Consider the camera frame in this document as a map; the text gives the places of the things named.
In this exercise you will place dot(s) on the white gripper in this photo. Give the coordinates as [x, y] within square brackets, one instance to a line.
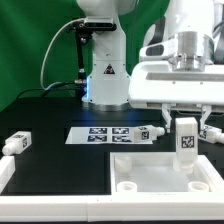
[155, 85]

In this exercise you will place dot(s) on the white square table top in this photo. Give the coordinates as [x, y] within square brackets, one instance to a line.
[151, 172]

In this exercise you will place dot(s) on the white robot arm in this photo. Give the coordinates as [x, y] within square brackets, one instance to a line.
[176, 69]

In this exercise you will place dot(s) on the paper sheet with tags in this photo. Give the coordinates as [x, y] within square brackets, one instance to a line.
[99, 135]

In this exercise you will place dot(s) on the white U-shaped fence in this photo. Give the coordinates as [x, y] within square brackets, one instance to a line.
[113, 207]

